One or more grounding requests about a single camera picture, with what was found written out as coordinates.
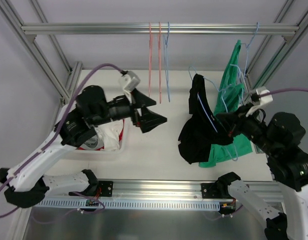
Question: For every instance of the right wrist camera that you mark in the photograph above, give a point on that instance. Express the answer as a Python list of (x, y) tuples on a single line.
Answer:
[(260, 97)]

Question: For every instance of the pink hanger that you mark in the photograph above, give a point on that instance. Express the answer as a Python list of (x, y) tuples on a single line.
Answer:
[(159, 63), (150, 59)]

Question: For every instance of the grey tank top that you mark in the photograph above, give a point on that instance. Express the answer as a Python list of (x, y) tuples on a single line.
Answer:
[(91, 144)]

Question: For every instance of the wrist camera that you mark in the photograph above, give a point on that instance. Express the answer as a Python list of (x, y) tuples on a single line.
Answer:
[(260, 97), (128, 82)]

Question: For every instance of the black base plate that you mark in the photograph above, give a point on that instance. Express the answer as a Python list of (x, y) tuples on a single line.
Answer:
[(209, 190), (104, 188)]

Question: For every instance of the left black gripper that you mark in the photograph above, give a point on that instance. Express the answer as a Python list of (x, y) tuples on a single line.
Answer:
[(135, 113)]

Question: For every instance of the black tank top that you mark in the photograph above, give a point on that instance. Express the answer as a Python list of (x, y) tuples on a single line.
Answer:
[(200, 131)]

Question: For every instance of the aluminium hanging rail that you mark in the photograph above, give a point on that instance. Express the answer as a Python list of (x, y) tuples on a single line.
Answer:
[(155, 28)]

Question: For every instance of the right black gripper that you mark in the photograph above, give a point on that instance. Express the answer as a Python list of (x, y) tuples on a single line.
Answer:
[(237, 123)]

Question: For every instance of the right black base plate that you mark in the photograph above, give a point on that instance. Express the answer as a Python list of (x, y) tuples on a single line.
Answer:
[(209, 190)]

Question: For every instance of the aluminium front rail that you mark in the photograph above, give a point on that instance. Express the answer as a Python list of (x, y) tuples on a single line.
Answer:
[(174, 190)]

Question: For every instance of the green tank top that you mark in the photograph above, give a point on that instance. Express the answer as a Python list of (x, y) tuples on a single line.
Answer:
[(230, 95)]

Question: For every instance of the white tank top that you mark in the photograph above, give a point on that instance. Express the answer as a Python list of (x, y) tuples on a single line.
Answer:
[(110, 137)]

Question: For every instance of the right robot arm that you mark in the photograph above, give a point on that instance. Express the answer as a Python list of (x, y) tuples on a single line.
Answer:
[(279, 140)]

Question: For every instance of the white slotted cable duct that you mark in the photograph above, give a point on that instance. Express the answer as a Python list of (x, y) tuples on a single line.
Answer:
[(129, 204)]

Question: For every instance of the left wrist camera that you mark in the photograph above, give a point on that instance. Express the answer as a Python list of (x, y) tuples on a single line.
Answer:
[(128, 82)]

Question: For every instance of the red tank top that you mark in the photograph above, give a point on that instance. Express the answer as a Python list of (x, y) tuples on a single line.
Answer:
[(121, 135)]

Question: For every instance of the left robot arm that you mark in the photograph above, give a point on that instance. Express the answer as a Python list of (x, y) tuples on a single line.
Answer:
[(27, 184)]

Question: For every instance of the white plastic basket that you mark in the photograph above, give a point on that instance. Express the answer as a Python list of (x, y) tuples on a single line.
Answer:
[(112, 138)]

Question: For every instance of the blue hanger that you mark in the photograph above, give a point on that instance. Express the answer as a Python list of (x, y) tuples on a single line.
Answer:
[(166, 61), (247, 46), (203, 138)]

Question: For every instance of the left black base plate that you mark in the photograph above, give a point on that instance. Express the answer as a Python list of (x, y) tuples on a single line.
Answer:
[(104, 188)]

